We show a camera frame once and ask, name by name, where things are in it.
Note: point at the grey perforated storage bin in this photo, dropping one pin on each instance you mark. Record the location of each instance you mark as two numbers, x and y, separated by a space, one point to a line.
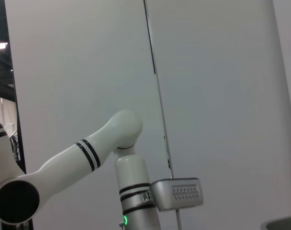
284 225

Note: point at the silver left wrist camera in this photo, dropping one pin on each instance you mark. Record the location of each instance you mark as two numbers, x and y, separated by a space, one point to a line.
176 194

